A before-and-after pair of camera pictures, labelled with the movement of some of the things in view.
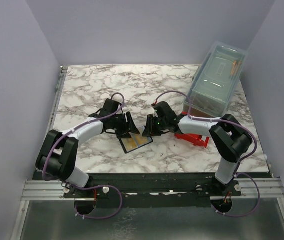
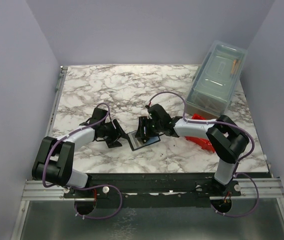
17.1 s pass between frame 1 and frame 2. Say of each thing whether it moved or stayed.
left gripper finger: moved
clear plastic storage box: stayed
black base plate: stayed
